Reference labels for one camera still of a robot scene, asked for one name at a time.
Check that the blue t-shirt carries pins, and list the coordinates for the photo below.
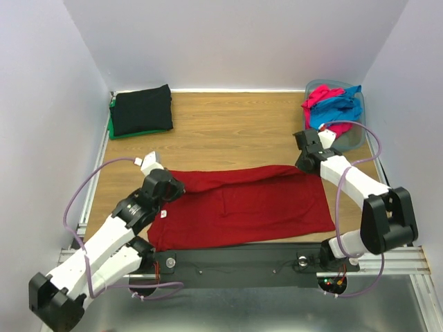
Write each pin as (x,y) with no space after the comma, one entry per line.
(341,104)

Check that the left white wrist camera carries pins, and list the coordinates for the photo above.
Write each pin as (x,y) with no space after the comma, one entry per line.
(150,162)

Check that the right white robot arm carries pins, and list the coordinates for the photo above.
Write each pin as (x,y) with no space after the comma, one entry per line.
(388,219)

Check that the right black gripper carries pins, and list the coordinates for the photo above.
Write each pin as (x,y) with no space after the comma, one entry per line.
(304,141)

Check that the pink t-shirt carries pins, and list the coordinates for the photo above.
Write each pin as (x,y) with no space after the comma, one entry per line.
(316,97)

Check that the folded black t-shirt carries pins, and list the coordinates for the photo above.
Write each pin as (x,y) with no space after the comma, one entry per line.
(157,103)

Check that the grey plastic basket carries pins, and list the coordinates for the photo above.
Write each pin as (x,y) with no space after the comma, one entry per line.
(353,138)

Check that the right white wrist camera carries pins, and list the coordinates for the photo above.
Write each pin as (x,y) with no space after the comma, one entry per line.
(327,138)

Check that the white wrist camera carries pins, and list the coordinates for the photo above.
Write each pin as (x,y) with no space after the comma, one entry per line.
(150,162)
(327,138)

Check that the folded green t-shirt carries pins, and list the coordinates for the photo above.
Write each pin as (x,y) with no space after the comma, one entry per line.
(128,121)

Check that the red t-shirt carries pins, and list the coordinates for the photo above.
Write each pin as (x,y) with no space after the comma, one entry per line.
(224,208)

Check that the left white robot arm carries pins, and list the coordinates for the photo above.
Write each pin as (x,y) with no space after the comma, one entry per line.
(60,298)

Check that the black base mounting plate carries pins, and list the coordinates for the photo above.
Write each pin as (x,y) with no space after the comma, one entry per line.
(246,266)

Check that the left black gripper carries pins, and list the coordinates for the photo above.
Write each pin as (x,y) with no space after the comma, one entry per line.
(178,190)

